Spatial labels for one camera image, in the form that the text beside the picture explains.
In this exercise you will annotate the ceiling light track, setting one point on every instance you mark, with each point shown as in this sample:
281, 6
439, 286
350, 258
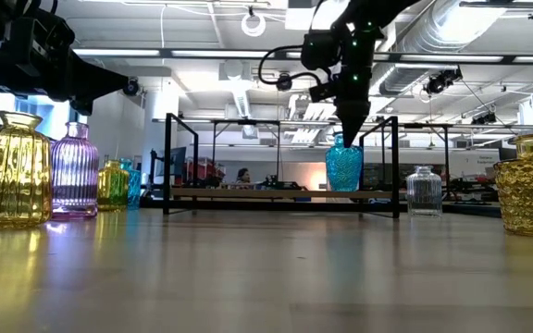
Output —
220, 53

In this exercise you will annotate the white ventilation duct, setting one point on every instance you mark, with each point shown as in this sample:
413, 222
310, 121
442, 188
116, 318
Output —
241, 92

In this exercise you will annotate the black ceiling fixture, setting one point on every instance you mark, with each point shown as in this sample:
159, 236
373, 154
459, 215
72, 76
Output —
484, 119

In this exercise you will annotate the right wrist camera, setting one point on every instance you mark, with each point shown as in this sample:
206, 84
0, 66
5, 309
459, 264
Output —
324, 91

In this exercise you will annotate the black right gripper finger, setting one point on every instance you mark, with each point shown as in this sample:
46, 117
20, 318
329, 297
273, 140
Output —
352, 120

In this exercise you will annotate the black aluminium rig frame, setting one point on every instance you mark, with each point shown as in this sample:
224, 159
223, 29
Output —
294, 205

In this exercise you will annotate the silver air duct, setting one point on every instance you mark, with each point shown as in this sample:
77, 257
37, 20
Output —
414, 69

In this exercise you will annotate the person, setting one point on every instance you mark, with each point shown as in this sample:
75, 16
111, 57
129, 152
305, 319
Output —
243, 176

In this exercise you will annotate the clear glass vase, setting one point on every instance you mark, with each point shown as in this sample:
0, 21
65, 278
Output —
424, 194

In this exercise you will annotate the window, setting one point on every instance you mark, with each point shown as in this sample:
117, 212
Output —
56, 122

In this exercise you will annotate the narrow yellow ribbed glass vase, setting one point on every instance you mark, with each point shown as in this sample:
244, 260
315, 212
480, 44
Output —
111, 187

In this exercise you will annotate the blue textured glass vase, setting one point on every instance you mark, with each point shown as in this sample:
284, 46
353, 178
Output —
344, 166

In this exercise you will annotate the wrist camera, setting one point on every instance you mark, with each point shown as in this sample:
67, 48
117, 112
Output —
324, 91
58, 41

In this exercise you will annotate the pink ribbed glass vase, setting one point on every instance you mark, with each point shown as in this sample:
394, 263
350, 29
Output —
74, 176

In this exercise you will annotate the blue diamond-pattern glass vase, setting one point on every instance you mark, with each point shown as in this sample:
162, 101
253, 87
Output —
136, 187

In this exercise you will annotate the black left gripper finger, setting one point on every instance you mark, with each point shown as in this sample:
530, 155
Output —
95, 83

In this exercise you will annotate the wooden shelf black frame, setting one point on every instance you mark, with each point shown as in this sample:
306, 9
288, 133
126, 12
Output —
271, 193

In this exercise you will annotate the white ceiling unit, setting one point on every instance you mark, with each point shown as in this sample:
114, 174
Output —
300, 16

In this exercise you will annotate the wide yellow ribbed glass vase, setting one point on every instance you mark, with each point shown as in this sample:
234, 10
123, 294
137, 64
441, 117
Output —
11, 176

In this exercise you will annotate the black background rig frame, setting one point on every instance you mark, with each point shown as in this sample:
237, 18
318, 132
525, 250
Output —
248, 122
447, 152

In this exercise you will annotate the black ceiling spotlight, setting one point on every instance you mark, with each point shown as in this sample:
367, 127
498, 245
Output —
284, 82
133, 88

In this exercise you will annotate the white ceiling slat panel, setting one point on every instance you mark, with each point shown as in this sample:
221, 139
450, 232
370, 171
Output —
317, 113

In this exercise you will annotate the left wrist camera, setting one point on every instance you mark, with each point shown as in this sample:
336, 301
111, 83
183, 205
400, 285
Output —
58, 41

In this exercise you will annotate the computer monitor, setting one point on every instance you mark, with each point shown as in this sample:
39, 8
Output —
176, 162

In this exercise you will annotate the yellow bumpy glass vase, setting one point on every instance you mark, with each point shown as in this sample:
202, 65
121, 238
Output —
530, 194

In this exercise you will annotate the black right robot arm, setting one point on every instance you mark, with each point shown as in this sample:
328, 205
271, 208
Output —
377, 14

